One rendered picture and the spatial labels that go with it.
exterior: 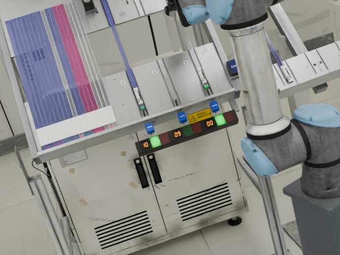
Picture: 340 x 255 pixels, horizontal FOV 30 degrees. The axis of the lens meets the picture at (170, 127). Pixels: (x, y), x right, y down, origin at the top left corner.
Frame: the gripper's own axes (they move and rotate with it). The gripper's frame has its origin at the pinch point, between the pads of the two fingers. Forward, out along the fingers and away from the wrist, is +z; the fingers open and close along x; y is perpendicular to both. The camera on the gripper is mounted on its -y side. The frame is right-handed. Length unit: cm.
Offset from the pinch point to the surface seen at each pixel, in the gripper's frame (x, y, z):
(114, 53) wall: 15, 47, 175
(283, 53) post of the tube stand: -29.6, -24.4, -0.6
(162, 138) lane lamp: 19.1, -39.6, -6.9
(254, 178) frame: -10, -60, 24
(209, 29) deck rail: -8.4, -8.6, -2.2
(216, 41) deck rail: -8.9, -13.9, -3.4
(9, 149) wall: 96, 14, 194
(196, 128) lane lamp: 7.9, -40.2, -7.0
